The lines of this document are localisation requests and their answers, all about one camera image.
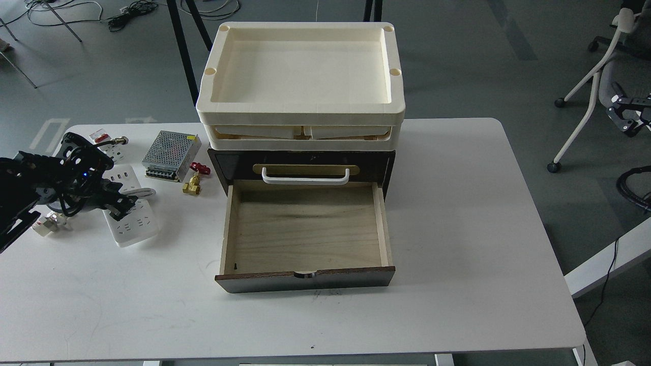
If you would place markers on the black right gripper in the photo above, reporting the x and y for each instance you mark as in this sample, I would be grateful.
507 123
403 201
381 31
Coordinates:
629 115

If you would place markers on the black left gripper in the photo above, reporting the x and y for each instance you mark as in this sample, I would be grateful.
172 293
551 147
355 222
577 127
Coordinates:
80 185

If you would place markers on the white power strip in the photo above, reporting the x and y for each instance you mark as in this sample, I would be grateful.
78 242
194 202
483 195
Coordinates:
140 223

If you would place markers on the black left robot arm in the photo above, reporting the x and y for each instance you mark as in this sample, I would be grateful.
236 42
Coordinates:
27 180

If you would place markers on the white office chair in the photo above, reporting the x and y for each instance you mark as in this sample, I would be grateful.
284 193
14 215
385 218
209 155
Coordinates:
623 68

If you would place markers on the white red circuit breaker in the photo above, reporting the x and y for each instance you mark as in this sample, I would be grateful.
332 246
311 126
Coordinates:
113 150

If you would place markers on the metal mesh power supply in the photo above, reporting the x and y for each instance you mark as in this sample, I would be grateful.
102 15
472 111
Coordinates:
170 155

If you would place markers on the white metal plug adapter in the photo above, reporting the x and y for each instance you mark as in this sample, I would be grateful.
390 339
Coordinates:
51 222

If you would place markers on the open wooden drawer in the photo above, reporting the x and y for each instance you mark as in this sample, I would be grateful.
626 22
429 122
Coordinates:
304 238

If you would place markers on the cream plastic stacked tray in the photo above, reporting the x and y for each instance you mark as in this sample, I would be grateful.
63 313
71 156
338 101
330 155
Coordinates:
303 86

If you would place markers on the brass valve red handle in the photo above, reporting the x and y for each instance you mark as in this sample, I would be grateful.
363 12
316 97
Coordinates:
192 187

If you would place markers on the white drawer handle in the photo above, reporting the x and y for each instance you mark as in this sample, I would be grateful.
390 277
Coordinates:
305 181

